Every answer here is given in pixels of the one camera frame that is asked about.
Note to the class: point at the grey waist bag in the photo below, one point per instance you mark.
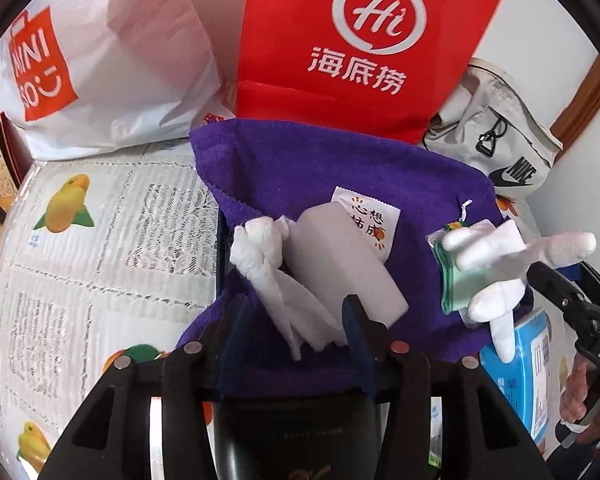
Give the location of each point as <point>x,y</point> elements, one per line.
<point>500,125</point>

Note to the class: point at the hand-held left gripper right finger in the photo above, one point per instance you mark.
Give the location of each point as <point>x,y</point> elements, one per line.
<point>357,340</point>

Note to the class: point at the fruit print tablecloth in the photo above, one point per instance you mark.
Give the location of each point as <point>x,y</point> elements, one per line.
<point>105,270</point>

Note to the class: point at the blue tissue pack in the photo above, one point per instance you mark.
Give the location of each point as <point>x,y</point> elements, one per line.
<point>520,380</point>

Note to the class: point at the white plastic shopping bag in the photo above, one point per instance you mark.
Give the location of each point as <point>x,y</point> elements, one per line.
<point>130,60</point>

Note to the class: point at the red paper carrier bag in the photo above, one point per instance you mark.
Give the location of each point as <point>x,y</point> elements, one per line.
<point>330,95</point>

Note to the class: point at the person's right hand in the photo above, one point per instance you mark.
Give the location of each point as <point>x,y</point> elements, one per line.
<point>575,395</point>

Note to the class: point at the white sponge block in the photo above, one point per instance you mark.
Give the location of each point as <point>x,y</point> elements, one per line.
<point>345,270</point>

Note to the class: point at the white glove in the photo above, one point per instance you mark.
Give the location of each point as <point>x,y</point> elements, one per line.
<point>490,247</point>

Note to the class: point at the purple towel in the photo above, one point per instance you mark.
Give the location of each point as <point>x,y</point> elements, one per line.
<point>290,170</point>

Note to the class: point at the green packet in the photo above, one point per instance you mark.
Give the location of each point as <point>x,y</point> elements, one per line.
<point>455,290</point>

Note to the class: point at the knotted white tissue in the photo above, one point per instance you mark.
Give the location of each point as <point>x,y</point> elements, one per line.
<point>265,260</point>

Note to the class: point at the small white printed sachet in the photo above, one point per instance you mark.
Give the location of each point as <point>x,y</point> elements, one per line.
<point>375,215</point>

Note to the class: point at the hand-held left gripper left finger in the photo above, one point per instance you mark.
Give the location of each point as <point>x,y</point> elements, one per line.
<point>236,340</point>

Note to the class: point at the brown wooden door frame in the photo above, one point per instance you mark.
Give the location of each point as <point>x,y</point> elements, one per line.
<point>590,95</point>

